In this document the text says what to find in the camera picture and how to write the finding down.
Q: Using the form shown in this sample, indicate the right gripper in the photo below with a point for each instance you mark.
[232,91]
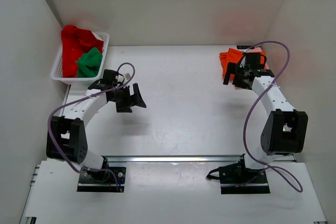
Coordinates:
[231,69]

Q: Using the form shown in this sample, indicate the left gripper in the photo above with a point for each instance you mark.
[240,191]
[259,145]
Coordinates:
[136,98]

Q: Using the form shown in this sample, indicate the orange t shirt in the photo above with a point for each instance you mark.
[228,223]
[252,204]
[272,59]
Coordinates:
[232,55]

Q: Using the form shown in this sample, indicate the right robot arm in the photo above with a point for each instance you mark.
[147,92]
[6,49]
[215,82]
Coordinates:
[285,129]

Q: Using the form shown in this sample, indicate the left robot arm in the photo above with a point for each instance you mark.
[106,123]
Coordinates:
[67,140]

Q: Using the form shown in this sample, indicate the black label plate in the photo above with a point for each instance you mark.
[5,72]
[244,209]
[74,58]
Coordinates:
[242,47]

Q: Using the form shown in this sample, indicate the folded pink t shirt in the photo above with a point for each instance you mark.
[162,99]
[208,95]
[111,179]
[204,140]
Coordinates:
[258,49]

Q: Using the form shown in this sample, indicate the green t shirt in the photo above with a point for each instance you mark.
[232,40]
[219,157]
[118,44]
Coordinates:
[89,64]

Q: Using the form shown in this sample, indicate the red t shirt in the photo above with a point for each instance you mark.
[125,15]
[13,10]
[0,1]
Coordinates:
[75,42]

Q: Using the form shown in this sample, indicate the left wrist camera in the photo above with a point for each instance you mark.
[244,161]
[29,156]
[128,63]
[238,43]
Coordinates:
[123,77]

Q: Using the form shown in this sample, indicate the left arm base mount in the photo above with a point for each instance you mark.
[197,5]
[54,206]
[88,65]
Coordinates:
[102,182]

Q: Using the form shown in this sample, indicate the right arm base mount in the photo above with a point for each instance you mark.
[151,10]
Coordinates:
[237,179]

